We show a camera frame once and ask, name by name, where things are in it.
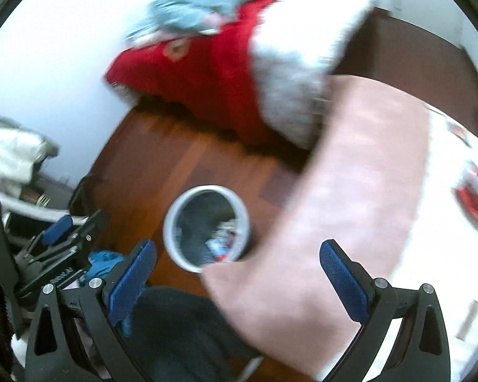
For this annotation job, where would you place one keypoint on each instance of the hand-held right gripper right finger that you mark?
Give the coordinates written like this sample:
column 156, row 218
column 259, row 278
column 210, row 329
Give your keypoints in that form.
column 342, row 282

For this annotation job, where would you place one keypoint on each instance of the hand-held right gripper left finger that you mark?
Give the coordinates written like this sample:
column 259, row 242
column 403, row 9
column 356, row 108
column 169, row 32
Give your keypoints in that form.
column 130, row 282

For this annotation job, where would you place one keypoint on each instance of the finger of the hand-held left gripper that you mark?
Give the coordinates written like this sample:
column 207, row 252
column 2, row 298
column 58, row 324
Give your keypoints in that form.
column 89, row 230
column 59, row 226

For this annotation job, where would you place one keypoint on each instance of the white round waste bin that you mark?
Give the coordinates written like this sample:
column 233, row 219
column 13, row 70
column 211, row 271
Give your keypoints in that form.
column 175, row 246

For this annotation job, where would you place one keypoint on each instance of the blue cloth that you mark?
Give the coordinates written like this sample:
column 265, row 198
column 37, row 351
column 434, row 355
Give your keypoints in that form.
column 103, row 262

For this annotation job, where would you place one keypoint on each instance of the white cloth pile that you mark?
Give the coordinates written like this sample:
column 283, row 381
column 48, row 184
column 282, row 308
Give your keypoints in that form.
column 12, row 155

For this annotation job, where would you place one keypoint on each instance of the red square packet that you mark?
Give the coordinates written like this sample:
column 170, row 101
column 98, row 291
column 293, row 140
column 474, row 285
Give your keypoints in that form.
column 476, row 197

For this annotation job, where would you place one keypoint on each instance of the red blanket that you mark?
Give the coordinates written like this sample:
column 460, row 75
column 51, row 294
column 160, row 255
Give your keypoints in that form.
column 207, row 75

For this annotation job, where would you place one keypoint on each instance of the grey white checkered bedsheet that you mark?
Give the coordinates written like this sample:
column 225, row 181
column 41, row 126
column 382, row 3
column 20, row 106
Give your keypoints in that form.
column 302, row 67

